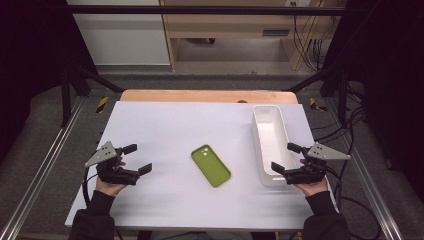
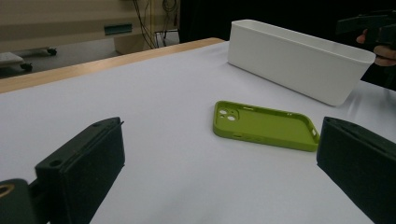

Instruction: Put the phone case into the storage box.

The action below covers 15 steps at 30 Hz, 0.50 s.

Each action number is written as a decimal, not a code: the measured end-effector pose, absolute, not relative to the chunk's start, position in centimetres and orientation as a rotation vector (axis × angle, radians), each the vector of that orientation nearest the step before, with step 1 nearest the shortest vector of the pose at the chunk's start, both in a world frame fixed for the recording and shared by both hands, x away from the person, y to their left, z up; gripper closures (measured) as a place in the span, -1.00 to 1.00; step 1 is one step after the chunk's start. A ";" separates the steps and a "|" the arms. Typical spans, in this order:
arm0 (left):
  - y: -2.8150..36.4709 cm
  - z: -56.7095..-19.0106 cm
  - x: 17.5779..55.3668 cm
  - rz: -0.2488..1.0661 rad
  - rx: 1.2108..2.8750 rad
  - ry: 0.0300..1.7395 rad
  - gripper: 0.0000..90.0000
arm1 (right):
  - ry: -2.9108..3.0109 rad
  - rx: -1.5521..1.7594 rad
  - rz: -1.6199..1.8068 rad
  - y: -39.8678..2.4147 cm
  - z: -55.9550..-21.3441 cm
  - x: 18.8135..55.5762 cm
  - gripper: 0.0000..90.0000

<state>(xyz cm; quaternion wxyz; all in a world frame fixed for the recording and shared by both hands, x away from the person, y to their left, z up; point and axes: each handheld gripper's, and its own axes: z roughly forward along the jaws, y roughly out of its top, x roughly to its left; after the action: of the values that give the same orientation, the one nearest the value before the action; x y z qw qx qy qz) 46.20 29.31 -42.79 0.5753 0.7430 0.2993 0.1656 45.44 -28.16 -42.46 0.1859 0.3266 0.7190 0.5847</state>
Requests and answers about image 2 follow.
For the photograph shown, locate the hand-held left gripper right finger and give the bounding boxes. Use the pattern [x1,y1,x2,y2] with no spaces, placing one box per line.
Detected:
[316,116,396,224]

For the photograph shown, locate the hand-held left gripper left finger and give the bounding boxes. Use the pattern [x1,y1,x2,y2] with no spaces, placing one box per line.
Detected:
[35,117,126,224]

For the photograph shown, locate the white plastic bin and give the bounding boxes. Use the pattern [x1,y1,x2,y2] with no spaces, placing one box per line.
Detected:
[227,19,376,106]

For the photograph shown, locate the white table cover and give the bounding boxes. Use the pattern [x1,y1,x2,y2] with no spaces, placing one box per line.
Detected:
[0,40,396,224]

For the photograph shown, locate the wooden table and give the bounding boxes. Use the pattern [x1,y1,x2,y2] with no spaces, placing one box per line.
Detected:
[0,36,226,94]

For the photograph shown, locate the wheeled cart base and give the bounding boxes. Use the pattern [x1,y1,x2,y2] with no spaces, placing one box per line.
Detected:
[0,46,59,73]

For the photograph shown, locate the wooden desk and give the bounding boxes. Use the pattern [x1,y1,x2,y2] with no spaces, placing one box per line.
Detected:
[0,0,181,56]

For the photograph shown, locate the hanging black cables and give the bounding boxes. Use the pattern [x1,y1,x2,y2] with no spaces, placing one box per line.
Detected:
[132,0,180,49]

